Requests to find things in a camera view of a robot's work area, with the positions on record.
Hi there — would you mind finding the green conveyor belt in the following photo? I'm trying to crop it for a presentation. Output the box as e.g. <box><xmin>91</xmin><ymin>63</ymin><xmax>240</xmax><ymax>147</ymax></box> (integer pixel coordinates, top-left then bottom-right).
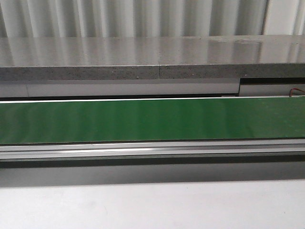
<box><xmin>0</xmin><ymin>97</ymin><xmax>305</xmax><ymax>145</ymax></box>

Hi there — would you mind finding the grey stone countertop slab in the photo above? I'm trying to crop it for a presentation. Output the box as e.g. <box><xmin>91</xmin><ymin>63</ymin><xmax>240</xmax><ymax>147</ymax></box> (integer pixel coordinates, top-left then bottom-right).
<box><xmin>0</xmin><ymin>35</ymin><xmax>305</xmax><ymax>81</ymax></box>

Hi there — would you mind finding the red wire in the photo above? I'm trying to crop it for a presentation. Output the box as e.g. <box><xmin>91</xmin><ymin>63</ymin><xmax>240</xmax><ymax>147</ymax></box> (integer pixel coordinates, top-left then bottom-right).
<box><xmin>289</xmin><ymin>88</ymin><xmax>305</xmax><ymax>97</ymax></box>

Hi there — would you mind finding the white corrugated wall panel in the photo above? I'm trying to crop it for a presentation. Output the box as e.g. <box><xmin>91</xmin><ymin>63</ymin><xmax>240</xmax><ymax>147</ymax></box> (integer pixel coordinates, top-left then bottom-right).
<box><xmin>0</xmin><ymin>0</ymin><xmax>269</xmax><ymax>38</ymax></box>

